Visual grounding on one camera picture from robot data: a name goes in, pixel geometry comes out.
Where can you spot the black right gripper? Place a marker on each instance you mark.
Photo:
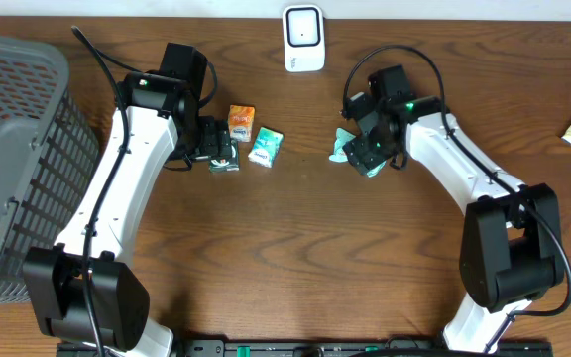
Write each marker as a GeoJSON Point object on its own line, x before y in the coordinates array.
{"type": "Point", "coordinates": [360, 154]}

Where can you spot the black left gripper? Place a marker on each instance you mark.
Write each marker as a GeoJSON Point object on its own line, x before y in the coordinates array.
{"type": "Point", "coordinates": [221, 146]}

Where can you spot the dark green round-logo packet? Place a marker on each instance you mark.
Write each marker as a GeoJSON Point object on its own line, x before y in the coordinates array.
{"type": "Point", "coordinates": [230, 164]}

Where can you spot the orange tissue pack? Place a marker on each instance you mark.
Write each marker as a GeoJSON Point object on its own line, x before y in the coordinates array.
{"type": "Point", "coordinates": [240, 122]}

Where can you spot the mint green pouch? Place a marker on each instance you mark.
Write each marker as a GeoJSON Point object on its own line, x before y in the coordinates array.
{"type": "Point", "coordinates": [339, 155]}

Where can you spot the green tissue pack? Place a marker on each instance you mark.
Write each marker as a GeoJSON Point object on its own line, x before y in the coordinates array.
{"type": "Point", "coordinates": [266, 147]}

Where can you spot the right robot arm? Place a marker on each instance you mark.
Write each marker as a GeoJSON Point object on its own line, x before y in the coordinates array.
{"type": "Point", "coordinates": [511, 252]}

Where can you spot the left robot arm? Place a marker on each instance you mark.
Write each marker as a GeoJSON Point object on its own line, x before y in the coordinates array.
{"type": "Point", "coordinates": [83, 289]}

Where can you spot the white barcode scanner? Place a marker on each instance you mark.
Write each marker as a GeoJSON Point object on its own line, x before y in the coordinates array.
{"type": "Point", "coordinates": [304, 41]}

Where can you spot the grey plastic shopping basket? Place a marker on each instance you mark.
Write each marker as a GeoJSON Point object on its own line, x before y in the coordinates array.
{"type": "Point", "coordinates": [48, 154]}

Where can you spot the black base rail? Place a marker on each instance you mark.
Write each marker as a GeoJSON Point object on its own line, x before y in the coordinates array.
{"type": "Point", "coordinates": [394, 347]}

